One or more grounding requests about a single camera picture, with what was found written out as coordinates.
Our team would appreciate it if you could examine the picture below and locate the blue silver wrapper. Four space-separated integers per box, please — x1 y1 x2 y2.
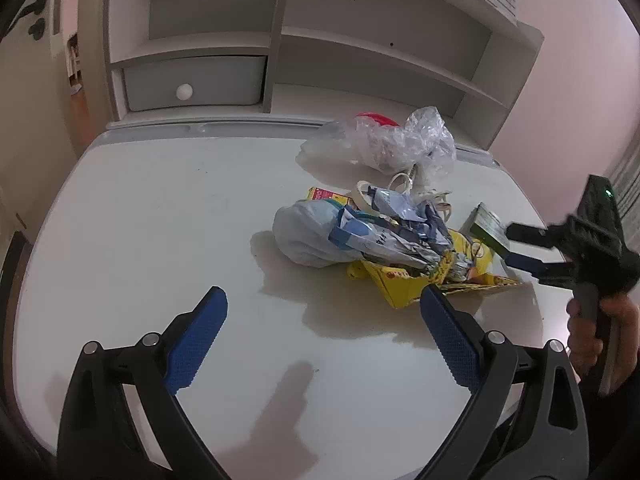
329 184 454 271

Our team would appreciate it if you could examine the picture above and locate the clear plastic bag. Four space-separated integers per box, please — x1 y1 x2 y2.
300 106 457 182

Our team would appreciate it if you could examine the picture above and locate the light blue bag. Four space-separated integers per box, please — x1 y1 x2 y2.
271 200 361 269

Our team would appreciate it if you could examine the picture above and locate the person's right hand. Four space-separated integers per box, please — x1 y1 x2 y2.
566 290 640 392

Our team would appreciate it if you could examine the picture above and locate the green black small box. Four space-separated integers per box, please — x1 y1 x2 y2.
469 203 510 258

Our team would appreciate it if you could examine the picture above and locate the yellow snack package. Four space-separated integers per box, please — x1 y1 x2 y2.
347 230 522 309

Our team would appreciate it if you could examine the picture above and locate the white masking tape roll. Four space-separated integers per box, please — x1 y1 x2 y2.
349 180 376 214

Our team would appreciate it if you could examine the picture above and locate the red round lid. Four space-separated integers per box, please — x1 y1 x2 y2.
355 113 399 128

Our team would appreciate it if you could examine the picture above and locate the red yellow small box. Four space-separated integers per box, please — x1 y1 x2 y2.
307 186 352 206

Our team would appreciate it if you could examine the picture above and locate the grey drawer with white knob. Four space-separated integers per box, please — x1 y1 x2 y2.
122 55 266 112

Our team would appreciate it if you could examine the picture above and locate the white desk hutch shelf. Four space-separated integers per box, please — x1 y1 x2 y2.
103 0 544 151

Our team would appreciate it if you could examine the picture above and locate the white cord bundle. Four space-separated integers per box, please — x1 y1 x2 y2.
388 168 454 221

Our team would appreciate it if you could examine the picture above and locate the white door with dark handle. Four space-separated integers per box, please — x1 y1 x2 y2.
1 0 84 242

